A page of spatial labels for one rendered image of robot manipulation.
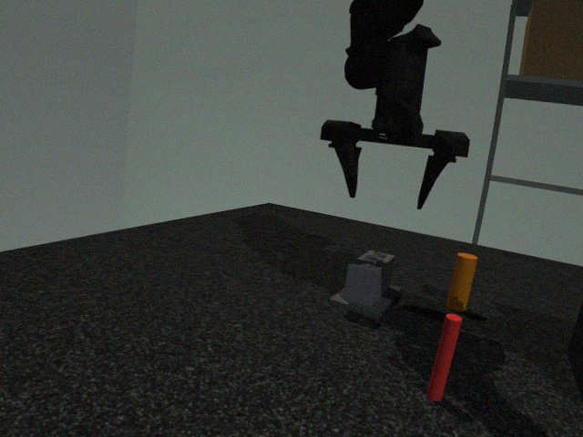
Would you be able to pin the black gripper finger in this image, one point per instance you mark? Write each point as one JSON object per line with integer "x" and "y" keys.
{"x": 433, "y": 168}
{"x": 349, "y": 159}

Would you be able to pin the orange cylinder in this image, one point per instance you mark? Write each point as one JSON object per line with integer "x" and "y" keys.
{"x": 465, "y": 267}

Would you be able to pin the red peg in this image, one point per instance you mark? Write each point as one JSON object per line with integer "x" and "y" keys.
{"x": 443, "y": 357}

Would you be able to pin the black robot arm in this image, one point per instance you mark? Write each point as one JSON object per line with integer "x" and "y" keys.
{"x": 372, "y": 58}

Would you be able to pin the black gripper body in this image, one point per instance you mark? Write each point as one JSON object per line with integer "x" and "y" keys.
{"x": 397, "y": 111}

